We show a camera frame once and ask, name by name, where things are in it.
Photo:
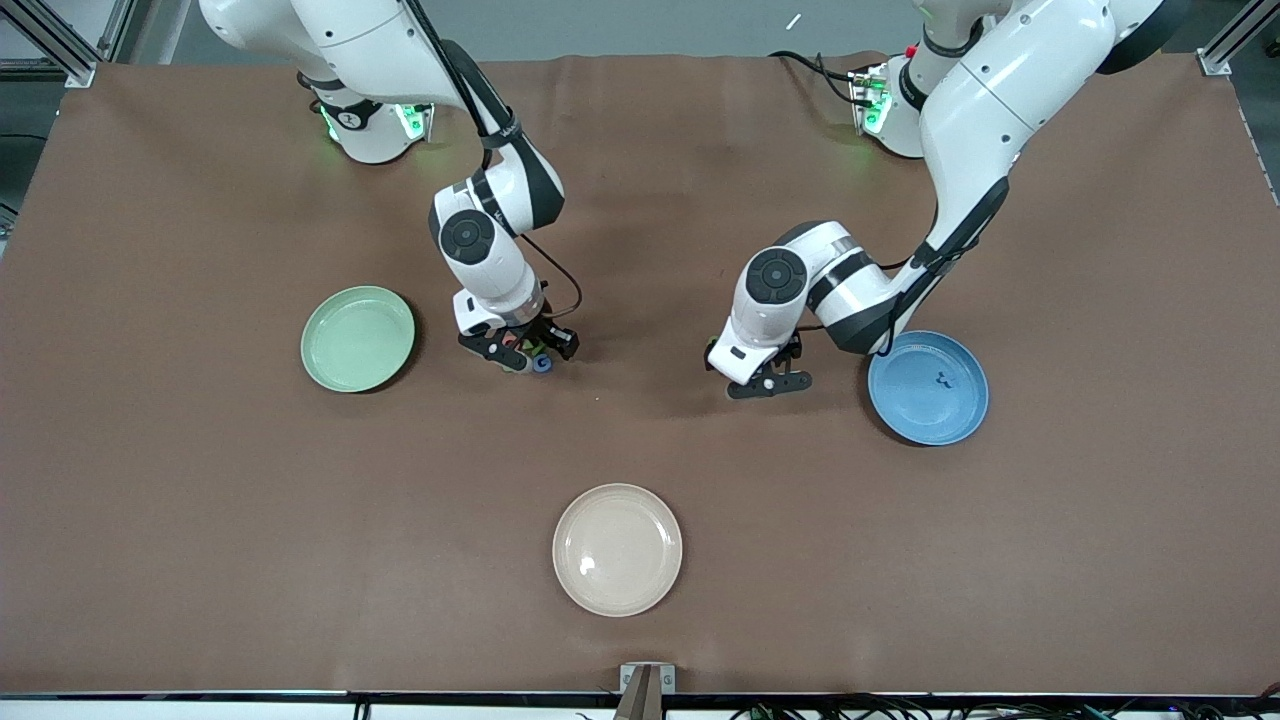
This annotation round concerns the blue plate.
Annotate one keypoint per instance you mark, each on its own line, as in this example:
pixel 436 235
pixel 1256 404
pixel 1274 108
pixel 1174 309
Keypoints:
pixel 930 410

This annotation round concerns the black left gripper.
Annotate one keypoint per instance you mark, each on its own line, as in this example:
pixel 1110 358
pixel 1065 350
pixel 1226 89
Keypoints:
pixel 789 349

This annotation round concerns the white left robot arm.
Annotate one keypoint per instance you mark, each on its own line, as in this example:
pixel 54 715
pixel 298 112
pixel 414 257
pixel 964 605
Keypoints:
pixel 775 275

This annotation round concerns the grey metal camera bracket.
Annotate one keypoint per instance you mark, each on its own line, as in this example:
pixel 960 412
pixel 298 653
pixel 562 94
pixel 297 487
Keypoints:
pixel 628 678

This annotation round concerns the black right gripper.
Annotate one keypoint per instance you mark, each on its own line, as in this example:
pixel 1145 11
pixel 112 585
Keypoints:
pixel 553 338

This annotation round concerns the green plate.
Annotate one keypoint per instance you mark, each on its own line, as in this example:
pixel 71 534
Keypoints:
pixel 357 340

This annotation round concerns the blue letter t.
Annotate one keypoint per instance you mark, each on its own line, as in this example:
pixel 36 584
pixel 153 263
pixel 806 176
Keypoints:
pixel 943 379

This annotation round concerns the table edge rail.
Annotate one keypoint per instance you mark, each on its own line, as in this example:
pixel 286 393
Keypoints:
pixel 200 693

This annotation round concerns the brown table mat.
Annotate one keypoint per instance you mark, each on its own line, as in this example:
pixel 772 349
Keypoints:
pixel 640 200

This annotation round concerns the beige plate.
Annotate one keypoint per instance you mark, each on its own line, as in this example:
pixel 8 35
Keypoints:
pixel 617 550

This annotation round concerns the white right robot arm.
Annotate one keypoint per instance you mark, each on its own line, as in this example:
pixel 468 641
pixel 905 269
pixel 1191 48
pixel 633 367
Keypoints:
pixel 470 240

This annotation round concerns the aluminium frame profile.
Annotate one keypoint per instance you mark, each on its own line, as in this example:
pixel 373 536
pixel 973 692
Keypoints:
pixel 75 70
pixel 1215 62

